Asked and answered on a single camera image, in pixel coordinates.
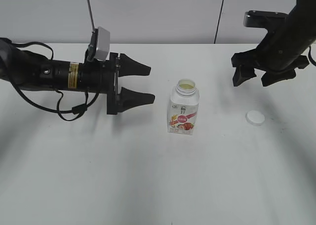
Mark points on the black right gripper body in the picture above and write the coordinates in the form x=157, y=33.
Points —
x=280, y=51

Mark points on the white strawberry yogurt bottle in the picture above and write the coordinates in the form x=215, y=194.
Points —
x=183, y=107

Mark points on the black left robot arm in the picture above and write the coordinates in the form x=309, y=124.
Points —
x=29, y=71

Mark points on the white plastic bottle cap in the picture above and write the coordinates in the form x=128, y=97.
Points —
x=255, y=117

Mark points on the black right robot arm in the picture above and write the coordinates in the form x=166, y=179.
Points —
x=302, y=16

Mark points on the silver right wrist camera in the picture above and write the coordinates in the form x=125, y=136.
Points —
x=263, y=19

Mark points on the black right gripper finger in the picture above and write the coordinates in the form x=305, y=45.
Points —
x=269, y=78
x=242, y=74

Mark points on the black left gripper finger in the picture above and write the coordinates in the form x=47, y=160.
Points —
x=130, y=67
x=130, y=99

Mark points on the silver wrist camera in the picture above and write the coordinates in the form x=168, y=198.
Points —
x=263, y=19
x=99, y=46

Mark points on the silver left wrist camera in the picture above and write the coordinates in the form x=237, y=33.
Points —
x=99, y=46

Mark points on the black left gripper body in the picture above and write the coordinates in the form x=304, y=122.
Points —
x=101, y=77

